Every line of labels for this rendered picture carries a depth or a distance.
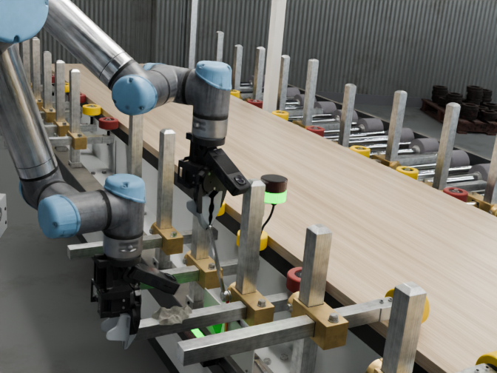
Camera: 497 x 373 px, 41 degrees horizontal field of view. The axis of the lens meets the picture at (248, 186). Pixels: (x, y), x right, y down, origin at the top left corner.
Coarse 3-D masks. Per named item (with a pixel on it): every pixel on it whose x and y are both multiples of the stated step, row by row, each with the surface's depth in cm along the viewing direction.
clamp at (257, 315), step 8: (232, 288) 152; (232, 296) 152; (240, 296) 149; (248, 296) 149; (256, 296) 149; (248, 304) 145; (256, 304) 146; (248, 312) 146; (256, 312) 143; (264, 312) 145; (272, 312) 146; (248, 320) 146; (256, 320) 144; (264, 320) 145; (272, 320) 146
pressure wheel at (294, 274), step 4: (296, 268) 156; (300, 268) 156; (288, 272) 153; (292, 272) 154; (296, 272) 154; (300, 272) 155; (288, 276) 152; (292, 276) 152; (296, 276) 152; (300, 276) 153; (288, 280) 152; (292, 280) 151; (296, 280) 150; (288, 284) 152; (292, 284) 151; (296, 284) 150; (288, 288) 152; (292, 288) 151; (296, 288) 151
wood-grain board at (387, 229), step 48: (96, 96) 319; (144, 144) 253; (240, 144) 258; (288, 144) 264; (336, 144) 269; (288, 192) 209; (336, 192) 212; (384, 192) 216; (432, 192) 220; (288, 240) 173; (336, 240) 176; (384, 240) 178; (432, 240) 181; (480, 240) 184; (336, 288) 150; (384, 288) 151; (432, 288) 153; (480, 288) 155; (384, 336) 136; (432, 336) 133; (480, 336) 134
